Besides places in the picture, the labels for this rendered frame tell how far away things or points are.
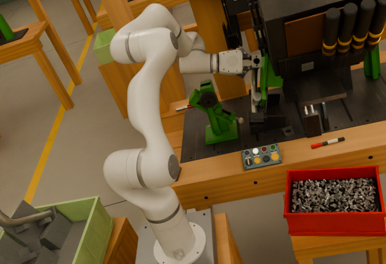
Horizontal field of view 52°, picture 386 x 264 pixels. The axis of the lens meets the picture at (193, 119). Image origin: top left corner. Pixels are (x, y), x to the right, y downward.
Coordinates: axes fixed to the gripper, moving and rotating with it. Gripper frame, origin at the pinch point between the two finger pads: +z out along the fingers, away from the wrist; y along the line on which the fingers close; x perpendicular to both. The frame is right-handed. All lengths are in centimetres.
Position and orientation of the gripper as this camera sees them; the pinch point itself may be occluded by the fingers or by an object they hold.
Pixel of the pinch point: (254, 62)
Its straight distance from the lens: 171.8
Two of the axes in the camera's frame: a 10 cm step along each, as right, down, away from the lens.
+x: 0.6, 1.6, 9.9
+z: 10.0, -0.1, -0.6
